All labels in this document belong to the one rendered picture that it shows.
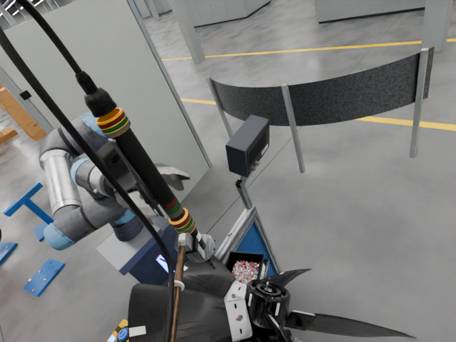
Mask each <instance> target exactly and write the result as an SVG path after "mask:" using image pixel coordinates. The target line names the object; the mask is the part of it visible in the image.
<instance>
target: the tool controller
mask: <svg viewBox="0 0 456 342"><path fill-rule="evenodd" d="M225 148H226V152H227V161H228V165H229V171H230V172H233V173H235V174H238V175H240V176H245V177H246V178H248V176H249V175H250V173H251V172H252V171H255V170H256V167H255V166H259V164H260V162H259V161H260V159H261V158H262V156H263V155H264V154H265V152H266V151H267V150H268V148H269V119H266V118H263V117H258V116H256V115H250V117H249V118H248V119H247V120H246V121H245V122H244V123H243V124H242V126H241V127H240V128H239V129H238V131H237V132H236V133H235V134H234V135H233V136H232V137H231V138H230V140H229V141H228V142H227V143H226V145H225Z"/></svg>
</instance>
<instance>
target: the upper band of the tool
mask: <svg viewBox="0 0 456 342"><path fill-rule="evenodd" d="M122 113H123V110H122V108H115V109H114V110H113V111H111V112H110V113H108V114H106V115H104V116H102V117H99V118H98V119H97V120H96V124H97V125H99V126H101V125H104V124H107V123H109V122H111V121H113V120H114V119H116V118H118V117H119V116H120V115H121V114H122ZM125 117H126V116H125ZM125 117H124V118H125ZM109 118H110V119H109ZM124 118H123V119H122V121H123V120H124ZM120 122H121V121H120ZM120 122H119V123H120ZM119 123H117V124H119ZM127 123H128V121H127ZM117 124H115V125H114V126H116V125H117ZM125 125H126V124H125ZM112 127H113V126H111V127H110V128H112ZM122 127H124V126H122ZM122 127H121V128H122ZM121 128H120V129H121ZM106 129H109V128H106ZM106 129H101V130H106ZM128 129H129V128H128ZM128 129H127V130H128ZM118 130H119V129H118ZM118 130H116V131H118ZM127 130H126V131H127ZM116 131H114V132H116ZM126 131H125V132H126ZM110 133H113V132H110ZM110 133H107V134H110ZM123 133H124V132H123ZM123 133H121V134H119V135H117V136H120V135H122V134H123ZM117 136H114V137H112V138H115V137H117Z"/></svg>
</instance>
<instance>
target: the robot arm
mask: <svg viewBox="0 0 456 342"><path fill-rule="evenodd" d="M97 119H98V117H97V118H95V117H94V116H93V114H92V112H89V113H86V114H83V115H82V116H81V117H78V118H77V119H74V120H73V121H70V122H71V123H72V125H73V126H74V127H75V129H76V130H77V131H78V133H79V134H80V135H81V136H82V138H83V139H84V140H85V141H86V142H87V144H88V145H89V146H90V148H91V149H92V150H93V152H95V154H96V155H97V156H98V158H99V159H100V160H101V162H102V163H103V164H104V165H105V166H106V167H107V169H108V170H109V172H110V173H111V174H112V175H113V176H114V177H115V179H116V180H117V182H118V183H119V184H120V185H121V186H122V187H123V189H124V190H125V192H126V193H127V194H128V195H129V196H130V198H131V199H132V200H133V202H134V203H135V204H136V205H137V206H138V208H139V209H140V211H141V212H142V213H143V214H144V215H145V217H146V218H147V219H148V221H149V222H150V223H151V224H152V225H154V224H153V221H152V220H151V219H150V218H156V217H158V215H157V213H156V212H155V211H154V209H155V208H154V207H153V205H152V203H151V202H150V201H149V199H148V197H147V196H146V195H145V193H144V191H143V190H142V189H141V187H140V185H139V184H138V183H137V181H136V179H135V178H134V177H133V175H132V173H131V172H130V171H129V169H128V167H127V166H126V165H125V163H124V161H123V160H122V158H121V157H120V156H119V154H118V152H117V151H116V150H115V148H114V146H113V145H112V144H111V142H110V141H108V139H112V138H107V137H106V136H105V135H104V134H103V132H102V131H101V129H100V128H99V127H98V126H97V124H96V120H97ZM82 154H84V152H83V150H82V149H81V147H80V146H79V145H78V144H77V143H76V142H75V141H74V139H73V138H72V137H71V135H70V134H69V133H68V132H67V131H66V130H65V128H64V127H63V126H61V127H59V128H56V129H55V130H53V131H52V132H51V133H49V135H48V136H47V137H46V139H45V140H44V142H43V144H42V146H41V149H40V152H39V164H40V166H41V168H42V169H43V170H44V171H45V177H46V181H47V188H48V193H49V197H50V204H51V208H52V216H53V220H54V222H53V223H50V224H49V225H48V226H47V227H46V228H45V229H44V230H43V235H44V238H45V240H46V242H47V243H48V244H49V245H50V246H51V247H52V248H54V249H55V250H64V249H65V248H68V247H70V246H72V245H73V244H76V243H77V242H78V241H79V240H81V239H83V238H84V237H86V236H87V235H89V234H91V233H92V232H94V231H95V230H97V229H100V228H101V227H103V226H105V225H106V224H107V223H109V224H110V226H112V228H113V230H114V233H115V237H116V238H117V239H118V240H119V241H121V242H126V241H129V240H131V239H133V238H135V237H136V236H137V235H138V234H139V233H140V232H141V231H142V229H143V227H144V225H143V223H142V222H141V221H140V219H139V218H138V217H137V216H136V215H135V213H134V212H133V211H132V209H131V208H130V207H129V206H128V205H127V203H126V202H125V201H124V200H123V198H122V197H121V196H120V195H119V194H118V192H116V190H115V189H114V188H113V186H112V185H111V184H110V182H109V181H108V180H107V179H106V178H105V177H104V175H103V174H102V173H101V172H100V170H99V169H98V168H97V167H96V166H95V165H94V163H93V162H92V161H91V160H90V159H88V158H85V159H80V160H78V161H76V162H75V163H74V165H73V160H74V159H75V158H76V157H78V156H80V155H82ZM72 166H73V167H72ZM155 166H156V168H157V169H158V171H159V173H160V174H161V175H162V177H163V178H164V180H165V181H166V183H167V184H168V185H170V186H171V187H173V188H174V189H176V190H177V191H183V190H184V185H183V180H190V179H191V177H190V176H189V175H188V174H187V173H186V172H183V171H182V170H179V169H177V168H174V167H171V166H169V165H165V164H155ZM77 185H78V186H80V187H83V188H84V189H85V190H86V191H87V192H88V193H89V194H90V195H91V196H92V198H93V200H91V201H89V202H88V203H86V204H84V205H82V203H81V198H80V195H79V191H78V188H77Z"/></svg>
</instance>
